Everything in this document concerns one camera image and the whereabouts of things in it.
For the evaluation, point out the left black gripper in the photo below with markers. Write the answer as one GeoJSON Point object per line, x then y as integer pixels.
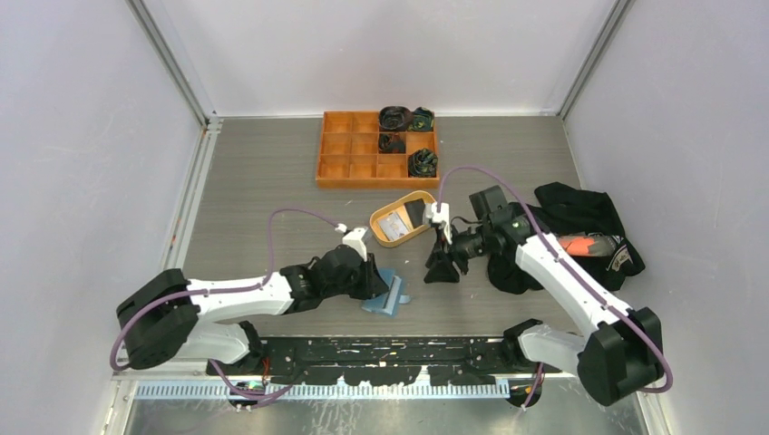
{"type": "Point", "coordinates": [374, 285]}

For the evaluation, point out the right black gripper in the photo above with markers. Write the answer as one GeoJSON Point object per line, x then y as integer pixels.
{"type": "Point", "coordinates": [441, 268]}

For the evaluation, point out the blue leather card holder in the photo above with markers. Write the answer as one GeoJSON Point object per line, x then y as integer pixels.
{"type": "Point", "coordinates": [389, 302]}

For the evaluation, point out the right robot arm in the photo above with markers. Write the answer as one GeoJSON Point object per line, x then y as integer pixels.
{"type": "Point", "coordinates": [617, 351]}

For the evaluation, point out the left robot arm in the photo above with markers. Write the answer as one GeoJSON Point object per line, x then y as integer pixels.
{"type": "Point", "coordinates": [173, 316]}

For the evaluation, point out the grey card in tray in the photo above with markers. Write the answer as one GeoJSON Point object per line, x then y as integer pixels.
{"type": "Point", "coordinates": [393, 227]}

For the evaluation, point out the dark card in tray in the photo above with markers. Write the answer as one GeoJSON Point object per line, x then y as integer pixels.
{"type": "Point", "coordinates": [415, 211]}

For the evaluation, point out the oval wooden tray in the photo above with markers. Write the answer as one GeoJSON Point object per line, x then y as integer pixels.
{"type": "Point", "coordinates": [398, 206]}

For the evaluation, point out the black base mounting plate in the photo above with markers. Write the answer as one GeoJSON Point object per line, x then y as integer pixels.
{"type": "Point", "coordinates": [380, 361]}

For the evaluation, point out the dark rolled sock middle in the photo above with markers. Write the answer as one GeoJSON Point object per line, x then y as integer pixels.
{"type": "Point", "coordinates": [391, 143]}

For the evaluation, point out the dark rolled sock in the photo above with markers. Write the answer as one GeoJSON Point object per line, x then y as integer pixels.
{"type": "Point", "coordinates": [391, 143]}
{"type": "Point", "coordinates": [395, 118]}

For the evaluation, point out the orange compartment organizer tray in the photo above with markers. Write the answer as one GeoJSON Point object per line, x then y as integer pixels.
{"type": "Point", "coordinates": [349, 155]}

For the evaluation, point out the black garment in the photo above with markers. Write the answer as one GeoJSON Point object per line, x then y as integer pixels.
{"type": "Point", "coordinates": [569, 211]}

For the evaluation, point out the green rolled sock top right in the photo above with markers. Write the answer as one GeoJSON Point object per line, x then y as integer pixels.
{"type": "Point", "coordinates": [422, 120]}

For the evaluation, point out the dark rolled sock top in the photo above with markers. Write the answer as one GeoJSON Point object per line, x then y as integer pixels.
{"type": "Point", "coordinates": [395, 118]}

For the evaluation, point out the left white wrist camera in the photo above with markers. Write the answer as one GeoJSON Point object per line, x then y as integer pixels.
{"type": "Point", "coordinates": [354, 237]}

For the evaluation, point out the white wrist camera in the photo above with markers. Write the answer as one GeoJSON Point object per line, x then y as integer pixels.
{"type": "Point", "coordinates": [437, 216]}
{"type": "Point", "coordinates": [354, 237]}

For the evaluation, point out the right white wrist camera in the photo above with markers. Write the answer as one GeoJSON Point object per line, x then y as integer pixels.
{"type": "Point", "coordinates": [437, 216]}

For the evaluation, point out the aluminium frame rail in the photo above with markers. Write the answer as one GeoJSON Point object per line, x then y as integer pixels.
{"type": "Point", "coordinates": [198, 380]}

